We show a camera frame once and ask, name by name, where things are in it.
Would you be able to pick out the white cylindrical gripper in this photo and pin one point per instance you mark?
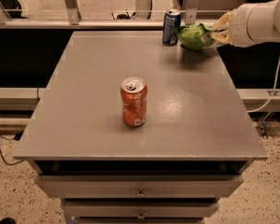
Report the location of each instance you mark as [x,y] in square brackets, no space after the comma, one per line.
[238,26]

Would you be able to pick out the green rice chip bag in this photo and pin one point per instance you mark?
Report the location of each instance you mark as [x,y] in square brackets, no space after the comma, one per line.
[196,37]

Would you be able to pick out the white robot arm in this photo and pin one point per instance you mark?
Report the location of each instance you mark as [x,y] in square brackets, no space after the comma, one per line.
[249,25]

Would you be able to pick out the blue pepsi can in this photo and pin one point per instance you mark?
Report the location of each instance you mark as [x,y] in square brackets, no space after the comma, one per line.
[172,20]

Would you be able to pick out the orange soda can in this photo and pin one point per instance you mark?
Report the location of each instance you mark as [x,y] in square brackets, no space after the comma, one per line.
[133,93]

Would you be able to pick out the grey drawer cabinet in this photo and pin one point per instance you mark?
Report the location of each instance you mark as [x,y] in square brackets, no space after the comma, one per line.
[130,131]

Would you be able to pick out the top grey drawer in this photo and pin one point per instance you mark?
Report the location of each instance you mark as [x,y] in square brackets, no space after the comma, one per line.
[140,186]

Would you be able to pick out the grey drawer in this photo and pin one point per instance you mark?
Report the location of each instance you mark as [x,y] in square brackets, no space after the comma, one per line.
[139,209]
[140,186]

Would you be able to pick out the black shoe tip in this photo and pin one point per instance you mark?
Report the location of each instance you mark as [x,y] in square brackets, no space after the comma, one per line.
[7,220]

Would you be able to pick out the metal railing frame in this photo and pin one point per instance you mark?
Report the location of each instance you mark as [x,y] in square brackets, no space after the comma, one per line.
[44,13]

